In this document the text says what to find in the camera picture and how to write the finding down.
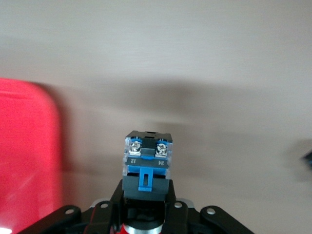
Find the brown table cover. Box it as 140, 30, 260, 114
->
0, 0, 312, 234

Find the red push button switch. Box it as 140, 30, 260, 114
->
121, 130, 174, 234

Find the red plastic tray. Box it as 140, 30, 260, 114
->
0, 77, 62, 234

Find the green push button switch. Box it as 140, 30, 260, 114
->
298, 150, 312, 170

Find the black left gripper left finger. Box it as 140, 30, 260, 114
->
14, 180, 127, 234

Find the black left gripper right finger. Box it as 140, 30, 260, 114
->
162, 179, 255, 234

